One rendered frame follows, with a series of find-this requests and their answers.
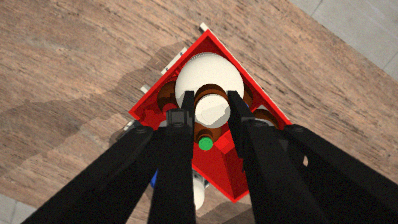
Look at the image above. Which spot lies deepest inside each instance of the brown bottle with green cap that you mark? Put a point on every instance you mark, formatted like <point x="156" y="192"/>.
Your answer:
<point x="205" y="137"/>

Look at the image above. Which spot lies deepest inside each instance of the grey tray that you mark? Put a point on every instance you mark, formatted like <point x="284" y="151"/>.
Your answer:
<point x="137" y="123"/>

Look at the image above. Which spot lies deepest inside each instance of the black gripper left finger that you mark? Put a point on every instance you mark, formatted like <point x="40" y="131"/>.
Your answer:
<point x="108" y="190"/>

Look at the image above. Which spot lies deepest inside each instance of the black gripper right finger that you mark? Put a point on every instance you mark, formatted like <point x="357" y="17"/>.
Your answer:
<point x="344" y="188"/>

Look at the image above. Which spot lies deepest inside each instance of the brown bottle with white cap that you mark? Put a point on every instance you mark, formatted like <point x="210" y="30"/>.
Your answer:
<point x="263" y="113"/>

